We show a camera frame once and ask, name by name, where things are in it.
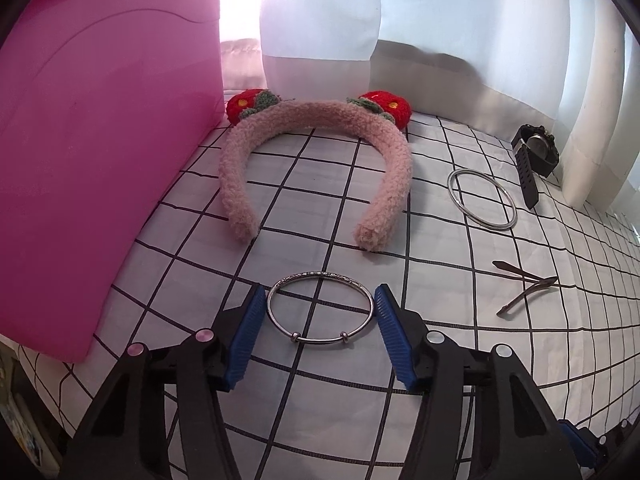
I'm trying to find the black grid white tablecloth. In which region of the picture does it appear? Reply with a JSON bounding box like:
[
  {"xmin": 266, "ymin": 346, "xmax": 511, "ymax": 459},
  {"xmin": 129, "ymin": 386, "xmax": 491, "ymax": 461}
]
[{"xmin": 15, "ymin": 110, "xmax": 640, "ymax": 480}]

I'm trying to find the large plain silver bangle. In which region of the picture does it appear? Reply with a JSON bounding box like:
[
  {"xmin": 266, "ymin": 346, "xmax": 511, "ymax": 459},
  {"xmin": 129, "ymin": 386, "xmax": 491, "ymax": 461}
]
[{"xmin": 446, "ymin": 168, "xmax": 518, "ymax": 232}]

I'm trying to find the pink fuzzy strawberry headband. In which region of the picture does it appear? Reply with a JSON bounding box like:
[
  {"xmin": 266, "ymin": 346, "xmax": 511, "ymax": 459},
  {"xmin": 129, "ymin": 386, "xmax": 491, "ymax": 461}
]
[{"xmin": 218, "ymin": 89, "xmax": 414, "ymax": 252}]

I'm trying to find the engraved silver bangle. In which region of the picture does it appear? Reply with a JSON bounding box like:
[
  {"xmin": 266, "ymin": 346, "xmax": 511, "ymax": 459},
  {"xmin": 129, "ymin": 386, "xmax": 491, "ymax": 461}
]
[{"xmin": 265, "ymin": 271, "xmax": 375, "ymax": 345}]

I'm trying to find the white hemmed curtain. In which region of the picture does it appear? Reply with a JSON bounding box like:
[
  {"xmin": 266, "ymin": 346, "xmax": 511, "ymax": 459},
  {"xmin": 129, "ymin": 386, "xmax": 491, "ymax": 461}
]
[{"xmin": 260, "ymin": 0, "xmax": 576, "ymax": 126}]

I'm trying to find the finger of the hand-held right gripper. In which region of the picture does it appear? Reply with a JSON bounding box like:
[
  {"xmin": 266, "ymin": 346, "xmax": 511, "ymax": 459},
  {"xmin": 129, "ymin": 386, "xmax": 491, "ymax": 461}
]
[{"xmin": 557, "ymin": 417, "xmax": 636, "ymax": 467}]

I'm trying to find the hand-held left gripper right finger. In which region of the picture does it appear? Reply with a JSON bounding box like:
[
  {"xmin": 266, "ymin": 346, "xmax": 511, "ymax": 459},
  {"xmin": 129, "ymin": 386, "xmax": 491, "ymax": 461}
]
[{"xmin": 373, "ymin": 283, "xmax": 584, "ymax": 480}]

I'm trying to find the pink plastic tub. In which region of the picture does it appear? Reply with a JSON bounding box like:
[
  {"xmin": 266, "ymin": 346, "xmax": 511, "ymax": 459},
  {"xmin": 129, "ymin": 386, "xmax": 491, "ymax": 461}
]
[{"xmin": 0, "ymin": 0, "xmax": 236, "ymax": 363}]

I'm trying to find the pale sheer curtain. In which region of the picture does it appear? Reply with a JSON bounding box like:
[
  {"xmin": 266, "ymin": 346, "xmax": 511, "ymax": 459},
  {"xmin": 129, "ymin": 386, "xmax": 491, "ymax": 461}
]
[{"xmin": 220, "ymin": 0, "xmax": 266, "ymax": 93}]

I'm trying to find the black wrist watch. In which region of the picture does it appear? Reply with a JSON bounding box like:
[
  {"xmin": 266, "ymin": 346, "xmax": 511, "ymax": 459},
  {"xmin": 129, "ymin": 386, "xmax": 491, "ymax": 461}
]
[{"xmin": 510, "ymin": 124, "xmax": 560, "ymax": 210}]

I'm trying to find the thin black bobby pin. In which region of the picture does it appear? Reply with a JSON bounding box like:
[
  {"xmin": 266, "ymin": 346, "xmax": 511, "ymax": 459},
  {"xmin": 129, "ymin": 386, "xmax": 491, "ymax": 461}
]
[{"xmin": 491, "ymin": 260, "xmax": 543, "ymax": 283}]

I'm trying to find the white pleated curtain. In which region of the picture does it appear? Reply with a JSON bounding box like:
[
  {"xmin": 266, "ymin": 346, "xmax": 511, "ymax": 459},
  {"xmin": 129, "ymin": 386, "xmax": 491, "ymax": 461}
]
[{"xmin": 555, "ymin": 0, "xmax": 640, "ymax": 211}]

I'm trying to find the black snap hair clip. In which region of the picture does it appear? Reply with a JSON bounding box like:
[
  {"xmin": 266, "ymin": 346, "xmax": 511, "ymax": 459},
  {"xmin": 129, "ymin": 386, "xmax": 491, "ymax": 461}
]
[{"xmin": 496, "ymin": 276, "xmax": 559, "ymax": 318}]

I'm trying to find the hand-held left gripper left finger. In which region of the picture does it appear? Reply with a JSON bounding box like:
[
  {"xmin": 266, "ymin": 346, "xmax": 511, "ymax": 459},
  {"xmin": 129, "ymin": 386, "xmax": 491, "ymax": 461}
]
[{"xmin": 60, "ymin": 284, "xmax": 267, "ymax": 480}]

